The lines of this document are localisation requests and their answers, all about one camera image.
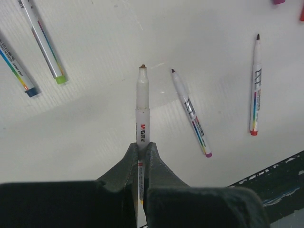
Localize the blue pen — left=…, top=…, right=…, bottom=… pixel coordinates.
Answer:
left=0, top=33, right=39, bottom=97

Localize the red pen cap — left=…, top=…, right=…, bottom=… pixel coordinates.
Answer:
left=299, top=6, right=304, bottom=22

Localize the green pen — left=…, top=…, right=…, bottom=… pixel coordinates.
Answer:
left=18, top=0, right=67, bottom=85

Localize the red pen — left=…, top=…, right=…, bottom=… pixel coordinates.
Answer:
left=249, top=34, right=262, bottom=136

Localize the purple pen cap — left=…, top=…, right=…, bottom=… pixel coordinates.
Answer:
left=272, top=0, right=285, bottom=5

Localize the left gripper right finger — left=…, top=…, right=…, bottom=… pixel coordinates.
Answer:
left=143, top=142, right=270, bottom=228

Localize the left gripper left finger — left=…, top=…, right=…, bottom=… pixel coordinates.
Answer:
left=0, top=143, right=138, bottom=228

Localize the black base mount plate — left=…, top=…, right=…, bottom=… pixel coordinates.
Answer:
left=230, top=152, right=304, bottom=223

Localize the yellow pen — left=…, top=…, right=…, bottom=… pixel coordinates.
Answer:
left=135, top=64, right=151, bottom=206

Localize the purple pen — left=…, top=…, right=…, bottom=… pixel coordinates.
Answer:
left=171, top=69, right=212, bottom=158

